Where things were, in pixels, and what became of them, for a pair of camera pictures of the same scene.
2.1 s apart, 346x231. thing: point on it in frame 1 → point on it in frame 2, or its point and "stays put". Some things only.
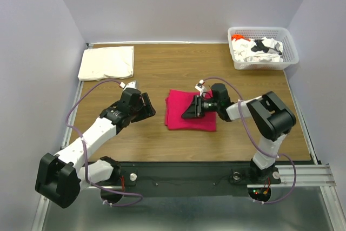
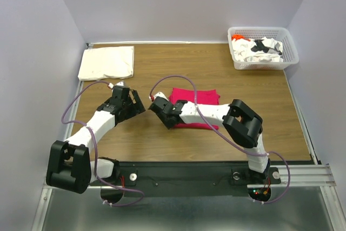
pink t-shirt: (176, 104) stays put
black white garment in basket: (259, 46) stays put
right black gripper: (194, 110) → (170, 125)
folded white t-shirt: (114, 62) stays put
